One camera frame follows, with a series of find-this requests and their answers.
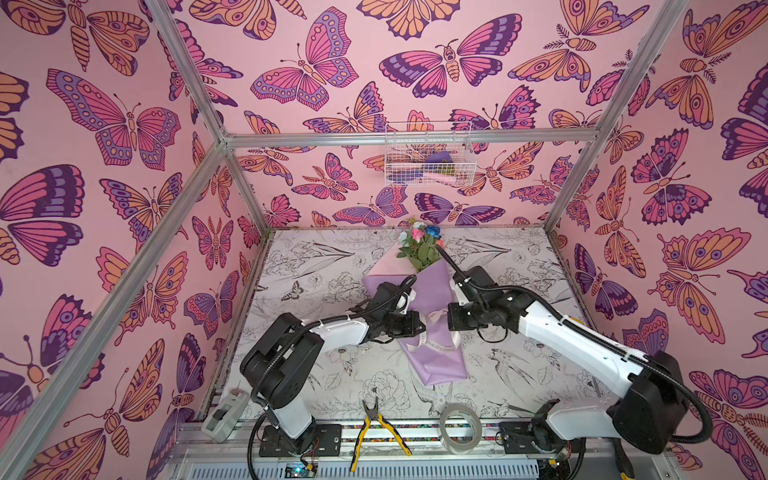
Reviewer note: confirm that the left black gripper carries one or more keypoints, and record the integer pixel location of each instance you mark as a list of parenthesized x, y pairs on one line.
[(412, 317)]

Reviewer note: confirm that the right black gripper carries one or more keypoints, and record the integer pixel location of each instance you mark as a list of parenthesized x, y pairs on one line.
[(459, 318)]

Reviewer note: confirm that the cream ribbon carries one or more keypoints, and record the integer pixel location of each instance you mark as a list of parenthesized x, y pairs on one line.
[(437, 336)]

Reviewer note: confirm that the purple pink wrapping paper sheet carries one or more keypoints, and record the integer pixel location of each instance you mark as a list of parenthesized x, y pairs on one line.
[(435, 355)]

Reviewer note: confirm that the blue fake rose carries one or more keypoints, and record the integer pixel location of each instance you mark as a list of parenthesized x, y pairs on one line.
[(434, 231)]

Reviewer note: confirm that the small pink fake rose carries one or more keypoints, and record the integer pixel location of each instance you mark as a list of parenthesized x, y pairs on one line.
[(418, 231)]

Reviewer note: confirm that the white fake rose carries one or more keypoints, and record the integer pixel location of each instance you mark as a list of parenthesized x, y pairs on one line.
[(406, 241)]

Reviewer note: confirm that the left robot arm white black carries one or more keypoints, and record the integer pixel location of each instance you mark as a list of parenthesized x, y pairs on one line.
[(279, 364)]

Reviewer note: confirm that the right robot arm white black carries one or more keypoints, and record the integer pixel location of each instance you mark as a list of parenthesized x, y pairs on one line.
[(648, 406)]

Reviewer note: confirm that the clear tape roll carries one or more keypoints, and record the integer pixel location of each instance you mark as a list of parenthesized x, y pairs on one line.
[(460, 429)]

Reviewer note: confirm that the grey white handheld device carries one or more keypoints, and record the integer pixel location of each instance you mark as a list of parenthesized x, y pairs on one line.
[(222, 420)]

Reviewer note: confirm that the black yellow screwdriver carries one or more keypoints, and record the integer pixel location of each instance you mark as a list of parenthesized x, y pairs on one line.
[(622, 462)]

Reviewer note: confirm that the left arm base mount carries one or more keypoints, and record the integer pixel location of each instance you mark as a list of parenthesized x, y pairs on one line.
[(320, 440)]

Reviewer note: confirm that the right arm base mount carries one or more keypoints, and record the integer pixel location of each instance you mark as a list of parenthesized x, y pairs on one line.
[(523, 436)]

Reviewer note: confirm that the white wire basket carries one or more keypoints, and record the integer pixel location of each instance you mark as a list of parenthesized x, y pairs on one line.
[(424, 157)]

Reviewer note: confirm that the aluminium front rail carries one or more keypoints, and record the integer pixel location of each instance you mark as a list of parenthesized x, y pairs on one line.
[(196, 457)]

